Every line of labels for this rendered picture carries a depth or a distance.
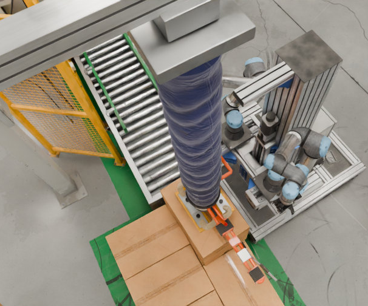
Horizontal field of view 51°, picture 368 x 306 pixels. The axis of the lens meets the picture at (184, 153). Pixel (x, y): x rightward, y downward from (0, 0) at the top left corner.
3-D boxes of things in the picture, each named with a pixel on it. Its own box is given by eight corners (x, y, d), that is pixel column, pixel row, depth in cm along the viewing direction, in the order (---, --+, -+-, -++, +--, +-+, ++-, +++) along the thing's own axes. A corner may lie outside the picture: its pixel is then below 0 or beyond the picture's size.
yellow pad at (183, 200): (174, 193, 276) (173, 191, 272) (186, 186, 278) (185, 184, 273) (200, 233, 263) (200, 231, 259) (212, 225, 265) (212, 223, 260)
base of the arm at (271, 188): (275, 169, 279) (277, 164, 270) (288, 185, 273) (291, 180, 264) (258, 180, 276) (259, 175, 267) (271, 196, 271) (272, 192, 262)
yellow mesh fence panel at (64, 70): (48, 156, 417) (-98, 14, 226) (50, 148, 421) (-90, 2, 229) (124, 166, 404) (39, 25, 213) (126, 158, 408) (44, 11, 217)
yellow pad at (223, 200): (196, 180, 279) (196, 177, 275) (207, 172, 281) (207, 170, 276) (223, 218, 266) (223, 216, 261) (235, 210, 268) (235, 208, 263)
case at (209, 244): (166, 205, 326) (159, 190, 290) (205, 180, 332) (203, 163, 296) (204, 266, 303) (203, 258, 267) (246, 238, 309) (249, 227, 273)
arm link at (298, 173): (291, 157, 194) (281, 175, 191) (311, 168, 191) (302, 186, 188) (288, 163, 201) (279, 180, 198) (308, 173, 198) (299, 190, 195)
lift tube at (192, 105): (173, 167, 225) (126, 10, 111) (208, 149, 228) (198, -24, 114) (192, 202, 216) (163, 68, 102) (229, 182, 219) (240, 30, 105)
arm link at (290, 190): (303, 184, 186) (295, 199, 183) (299, 192, 196) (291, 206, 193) (288, 177, 188) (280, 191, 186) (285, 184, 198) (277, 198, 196)
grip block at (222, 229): (214, 226, 254) (214, 224, 249) (226, 218, 255) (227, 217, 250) (221, 237, 251) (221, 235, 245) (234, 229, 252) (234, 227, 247)
